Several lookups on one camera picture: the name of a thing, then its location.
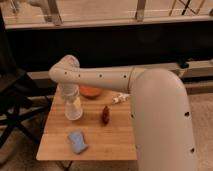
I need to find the white conical gripper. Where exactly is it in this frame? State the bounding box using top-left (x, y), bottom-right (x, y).
top-left (63, 91), bottom-right (83, 121)

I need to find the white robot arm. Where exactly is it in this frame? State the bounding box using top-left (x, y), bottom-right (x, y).
top-left (49, 55), bottom-right (198, 171)

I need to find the orange ceramic bowl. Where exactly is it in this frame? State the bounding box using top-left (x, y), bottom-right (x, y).
top-left (79, 86), bottom-right (102, 99)

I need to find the blue eraser sponge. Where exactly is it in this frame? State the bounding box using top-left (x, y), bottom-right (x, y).
top-left (68, 130), bottom-right (88, 154)

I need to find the small white ceramic cup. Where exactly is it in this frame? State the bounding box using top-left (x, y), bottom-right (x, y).
top-left (113, 93), bottom-right (129, 104)

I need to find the brown pine cone object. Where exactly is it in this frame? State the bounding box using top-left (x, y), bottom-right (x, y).
top-left (102, 106), bottom-right (110, 124)

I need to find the wooden side table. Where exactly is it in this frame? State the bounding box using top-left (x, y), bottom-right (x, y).
top-left (36, 89), bottom-right (136, 161)

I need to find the black office chair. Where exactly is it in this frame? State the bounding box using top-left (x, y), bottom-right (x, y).
top-left (0, 9), bottom-right (51, 148)

